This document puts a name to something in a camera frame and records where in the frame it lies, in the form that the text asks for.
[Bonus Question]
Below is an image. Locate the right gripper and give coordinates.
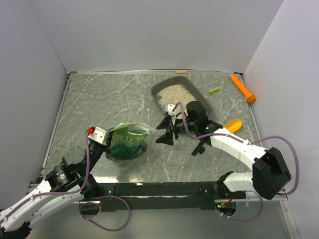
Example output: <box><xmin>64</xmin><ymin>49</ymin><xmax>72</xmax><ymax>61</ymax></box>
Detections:
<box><xmin>156</xmin><ymin>116</ymin><xmax>197</xmax><ymax>146</ymax></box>

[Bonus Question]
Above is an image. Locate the green litter bag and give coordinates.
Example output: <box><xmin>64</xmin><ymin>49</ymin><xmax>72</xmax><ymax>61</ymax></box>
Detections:
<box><xmin>106</xmin><ymin>123</ymin><xmax>152</xmax><ymax>160</ymax></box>

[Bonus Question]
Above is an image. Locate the black bag clip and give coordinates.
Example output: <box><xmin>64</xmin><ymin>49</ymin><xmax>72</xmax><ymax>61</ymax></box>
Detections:
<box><xmin>191</xmin><ymin>140</ymin><xmax>205</xmax><ymax>156</ymax></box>

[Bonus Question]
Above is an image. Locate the grey litter box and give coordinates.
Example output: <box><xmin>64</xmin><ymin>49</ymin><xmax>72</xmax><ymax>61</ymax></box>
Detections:
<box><xmin>151</xmin><ymin>76</ymin><xmax>213</xmax><ymax>118</ymax></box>

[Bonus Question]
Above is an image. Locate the yellow plastic scoop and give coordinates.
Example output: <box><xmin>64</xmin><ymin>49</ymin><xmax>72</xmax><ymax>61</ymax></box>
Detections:
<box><xmin>223</xmin><ymin>119</ymin><xmax>242</xmax><ymax>133</ymax></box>

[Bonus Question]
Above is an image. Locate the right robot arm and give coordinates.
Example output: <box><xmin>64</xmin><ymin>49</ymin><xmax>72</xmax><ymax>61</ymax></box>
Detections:
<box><xmin>156</xmin><ymin>101</ymin><xmax>292</xmax><ymax>200</ymax></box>

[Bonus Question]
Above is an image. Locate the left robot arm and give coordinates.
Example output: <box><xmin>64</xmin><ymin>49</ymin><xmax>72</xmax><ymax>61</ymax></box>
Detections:
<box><xmin>0</xmin><ymin>136</ymin><xmax>110</xmax><ymax>239</ymax></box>

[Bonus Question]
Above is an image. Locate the tan small block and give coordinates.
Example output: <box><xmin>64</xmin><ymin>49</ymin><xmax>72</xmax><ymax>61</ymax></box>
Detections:
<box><xmin>175</xmin><ymin>70</ymin><xmax>187</xmax><ymax>74</ymax></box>

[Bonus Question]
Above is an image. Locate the green small block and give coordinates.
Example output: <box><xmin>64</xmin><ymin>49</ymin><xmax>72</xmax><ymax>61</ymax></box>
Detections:
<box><xmin>208</xmin><ymin>87</ymin><xmax>220</xmax><ymax>94</ymax></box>

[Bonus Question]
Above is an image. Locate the orange toy carrot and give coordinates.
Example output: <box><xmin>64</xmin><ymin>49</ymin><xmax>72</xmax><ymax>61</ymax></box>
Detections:
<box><xmin>229</xmin><ymin>74</ymin><xmax>256</xmax><ymax>104</ymax></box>

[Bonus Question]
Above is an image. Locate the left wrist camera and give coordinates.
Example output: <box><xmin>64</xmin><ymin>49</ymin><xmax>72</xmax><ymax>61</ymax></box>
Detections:
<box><xmin>85</xmin><ymin>127</ymin><xmax>109</xmax><ymax>145</ymax></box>

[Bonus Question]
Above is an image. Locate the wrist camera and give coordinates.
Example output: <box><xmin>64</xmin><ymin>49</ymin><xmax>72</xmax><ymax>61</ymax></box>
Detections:
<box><xmin>163</xmin><ymin>104</ymin><xmax>176</xmax><ymax>116</ymax></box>
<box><xmin>85</xmin><ymin>127</ymin><xmax>109</xmax><ymax>145</ymax></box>

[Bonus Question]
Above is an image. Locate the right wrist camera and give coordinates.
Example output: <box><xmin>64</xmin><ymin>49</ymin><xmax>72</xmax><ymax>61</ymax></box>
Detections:
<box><xmin>163</xmin><ymin>104</ymin><xmax>176</xmax><ymax>116</ymax></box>

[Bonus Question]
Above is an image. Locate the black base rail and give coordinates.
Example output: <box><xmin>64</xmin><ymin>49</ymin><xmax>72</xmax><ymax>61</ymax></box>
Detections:
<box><xmin>94</xmin><ymin>182</ymin><xmax>246</xmax><ymax>210</ymax></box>

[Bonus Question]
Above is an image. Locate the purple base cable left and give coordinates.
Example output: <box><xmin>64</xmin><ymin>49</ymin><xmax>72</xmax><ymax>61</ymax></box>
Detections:
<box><xmin>78</xmin><ymin>195</ymin><xmax>131</xmax><ymax>231</ymax></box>

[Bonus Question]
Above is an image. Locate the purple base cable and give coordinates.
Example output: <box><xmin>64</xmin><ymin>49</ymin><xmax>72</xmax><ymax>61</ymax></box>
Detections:
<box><xmin>215</xmin><ymin>196</ymin><xmax>264</xmax><ymax>222</ymax></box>
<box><xmin>78</xmin><ymin>195</ymin><xmax>131</xmax><ymax>231</ymax></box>

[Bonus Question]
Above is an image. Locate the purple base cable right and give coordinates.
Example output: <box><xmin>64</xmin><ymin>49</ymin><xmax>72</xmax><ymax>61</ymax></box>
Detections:
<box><xmin>215</xmin><ymin>196</ymin><xmax>264</xmax><ymax>222</ymax></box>

